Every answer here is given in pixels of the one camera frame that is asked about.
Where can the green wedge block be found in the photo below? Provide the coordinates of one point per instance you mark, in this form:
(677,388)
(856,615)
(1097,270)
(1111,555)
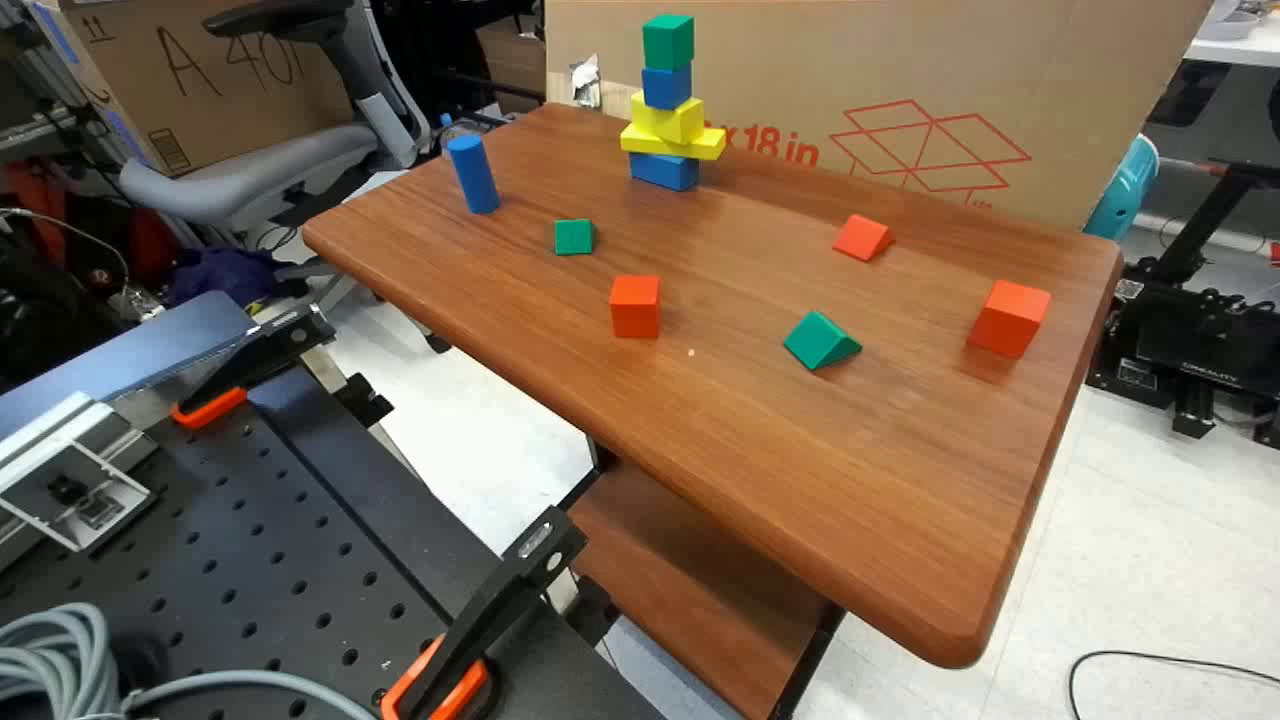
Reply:
(819,342)

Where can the small green cube block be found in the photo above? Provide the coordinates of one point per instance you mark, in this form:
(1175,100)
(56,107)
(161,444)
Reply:
(572,239)

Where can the blue rectangular block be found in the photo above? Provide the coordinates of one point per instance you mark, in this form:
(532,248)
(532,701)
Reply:
(666,168)

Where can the yellow bridge block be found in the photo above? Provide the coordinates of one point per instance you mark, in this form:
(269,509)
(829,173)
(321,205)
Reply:
(670,135)

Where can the blue cylinder block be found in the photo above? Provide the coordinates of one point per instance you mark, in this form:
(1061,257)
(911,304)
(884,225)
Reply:
(472,173)

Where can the orange wedge block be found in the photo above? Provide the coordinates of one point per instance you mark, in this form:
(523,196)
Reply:
(863,239)

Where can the blue cube block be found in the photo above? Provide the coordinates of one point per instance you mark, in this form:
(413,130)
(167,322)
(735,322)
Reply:
(666,86)

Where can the large orange cube block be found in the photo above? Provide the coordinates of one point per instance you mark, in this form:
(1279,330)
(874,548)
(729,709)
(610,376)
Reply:
(1010,322)

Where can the wooden lower shelf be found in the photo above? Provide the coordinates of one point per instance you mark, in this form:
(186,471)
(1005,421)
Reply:
(693,584)

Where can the black orange bar clamp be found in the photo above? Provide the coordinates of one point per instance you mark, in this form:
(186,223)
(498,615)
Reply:
(484,621)
(263,359)

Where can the large printed cardboard box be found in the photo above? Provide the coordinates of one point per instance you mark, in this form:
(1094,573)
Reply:
(880,64)

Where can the purple cloth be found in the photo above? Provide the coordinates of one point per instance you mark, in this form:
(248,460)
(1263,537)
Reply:
(226,273)

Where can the grey office chair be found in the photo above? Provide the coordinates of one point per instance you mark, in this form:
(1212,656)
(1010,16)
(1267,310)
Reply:
(252,168)

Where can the black perforated breadboard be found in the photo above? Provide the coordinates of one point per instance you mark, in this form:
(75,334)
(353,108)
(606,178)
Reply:
(252,573)

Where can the teal chair backrest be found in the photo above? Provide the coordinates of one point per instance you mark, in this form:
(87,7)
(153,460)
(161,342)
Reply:
(1124,189)

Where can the blue grey metal panel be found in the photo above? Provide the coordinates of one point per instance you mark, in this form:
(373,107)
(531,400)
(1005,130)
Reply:
(120,352)

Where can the cardboard box with handwriting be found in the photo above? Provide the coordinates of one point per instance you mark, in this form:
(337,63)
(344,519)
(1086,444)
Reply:
(201,81)

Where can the black equipment cart base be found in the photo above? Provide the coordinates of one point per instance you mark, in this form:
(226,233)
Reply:
(1201,352)

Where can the white desk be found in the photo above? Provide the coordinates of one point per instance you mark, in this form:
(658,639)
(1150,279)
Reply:
(1241,41)

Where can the aluminium extrusion bracket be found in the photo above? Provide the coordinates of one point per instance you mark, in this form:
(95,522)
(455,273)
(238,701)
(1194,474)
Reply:
(75,487)

